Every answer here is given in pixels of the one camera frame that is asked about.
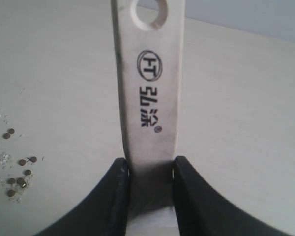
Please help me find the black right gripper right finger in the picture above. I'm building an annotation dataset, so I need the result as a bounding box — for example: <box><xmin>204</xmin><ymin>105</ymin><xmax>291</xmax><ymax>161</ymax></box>
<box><xmin>173</xmin><ymin>156</ymin><xmax>295</xmax><ymax>236</ymax></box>

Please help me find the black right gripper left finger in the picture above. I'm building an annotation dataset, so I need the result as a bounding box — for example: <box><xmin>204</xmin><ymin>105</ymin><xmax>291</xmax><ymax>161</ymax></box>
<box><xmin>37</xmin><ymin>158</ymin><xmax>129</xmax><ymax>236</ymax></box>

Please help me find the white wooden paint brush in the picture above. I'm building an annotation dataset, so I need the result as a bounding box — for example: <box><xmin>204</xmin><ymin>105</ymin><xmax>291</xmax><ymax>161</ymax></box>
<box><xmin>111</xmin><ymin>0</ymin><xmax>185</xmax><ymax>236</ymax></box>

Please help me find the beans and rice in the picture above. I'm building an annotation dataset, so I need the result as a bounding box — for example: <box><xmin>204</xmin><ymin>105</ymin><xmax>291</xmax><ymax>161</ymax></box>
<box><xmin>0</xmin><ymin>107</ymin><xmax>39</xmax><ymax>211</ymax></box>

